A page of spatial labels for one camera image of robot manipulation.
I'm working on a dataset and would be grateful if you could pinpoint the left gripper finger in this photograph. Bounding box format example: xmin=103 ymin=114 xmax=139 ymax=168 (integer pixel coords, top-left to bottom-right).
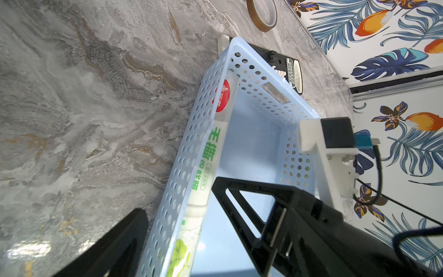
xmin=55 ymin=208 xmax=149 ymax=277

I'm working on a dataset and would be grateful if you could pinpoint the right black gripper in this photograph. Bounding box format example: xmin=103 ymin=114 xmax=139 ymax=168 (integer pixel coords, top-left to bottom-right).
xmin=212 ymin=177 xmax=439 ymax=277

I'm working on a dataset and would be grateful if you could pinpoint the light blue plastic basket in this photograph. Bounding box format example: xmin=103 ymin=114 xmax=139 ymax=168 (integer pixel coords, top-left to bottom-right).
xmin=137 ymin=38 xmax=318 ymax=277

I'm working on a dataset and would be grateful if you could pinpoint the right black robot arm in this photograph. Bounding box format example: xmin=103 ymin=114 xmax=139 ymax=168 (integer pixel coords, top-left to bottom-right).
xmin=212 ymin=177 xmax=443 ymax=277

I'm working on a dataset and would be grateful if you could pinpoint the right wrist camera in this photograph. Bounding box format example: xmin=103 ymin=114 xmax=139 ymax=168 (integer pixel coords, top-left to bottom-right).
xmin=298 ymin=117 xmax=380 ymax=213

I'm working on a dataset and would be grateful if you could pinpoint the brown tape ring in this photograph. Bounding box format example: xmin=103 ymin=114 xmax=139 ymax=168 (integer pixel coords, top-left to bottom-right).
xmin=246 ymin=0 xmax=278 ymax=32

